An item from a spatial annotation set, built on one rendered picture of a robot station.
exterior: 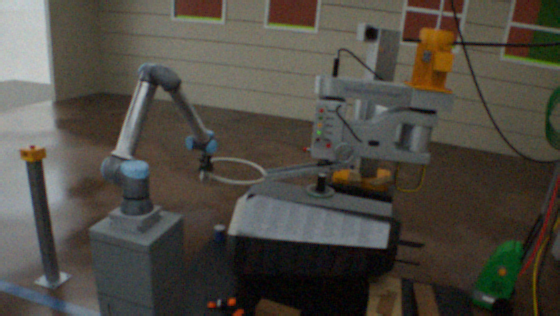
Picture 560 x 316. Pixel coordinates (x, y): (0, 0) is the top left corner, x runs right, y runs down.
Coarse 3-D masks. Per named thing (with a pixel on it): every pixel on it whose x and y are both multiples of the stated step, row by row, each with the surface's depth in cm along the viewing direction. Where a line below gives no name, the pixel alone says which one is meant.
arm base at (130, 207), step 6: (126, 198) 218; (132, 198) 217; (138, 198) 218; (144, 198) 221; (150, 198) 227; (126, 204) 218; (132, 204) 218; (138, 204) 219; (144, 204) 221; (150, 204) 225; (120, 210) 221; (126, 210) 218; (132, 210) 218; (138, 210) 219; (144, 210) 221; (150, 210) 225
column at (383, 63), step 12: (384, 36) 315; (396, 36) 318; (372, 48) 327; (384, 48) 319; (396, 48) 322; (372, 60) 327; (384, 60) 323; (396, 60) 326; (384, 72) 327; (360, 168) 356; (372, 168) 360
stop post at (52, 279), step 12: (24, 156) 256; (36, 156) 257; (36, 168) 261; (36, 180) 263; (36, 192) 266; (36, 204) 270; (48, 204) 278; (36, 216) 275; (48, 216) 280; (36, 228) 279; (48, 228) 281; (48, 240) 283; (48, 252) 285; (48, 264) 289; (48, 276) 294; (60, 276) 302
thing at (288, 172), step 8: (336, 160) 307; (280, 168) 310; (288, 168) 310; (296, 168) 310; (304, 168) 310; (312, 168) 298; (320, 168) 298; (328, 168) 298; (336, 168) 298; (344, 168) 298; (352, 168) 294; (264, 176) 301; (272, 176) 301; (280, 176) 301; (288, 176) 301; (296, 176) 301
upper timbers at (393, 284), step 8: (392, 280) 318; (400, 280) 319; (392, 288) 307; (400, 288) 309; (376, 296) 296; (400, 296) 299; (368, 304) 288; (376, 304) 287; (400, 304) 290; (368, 312) 278; (392, 312) 281; (400, 312) 281
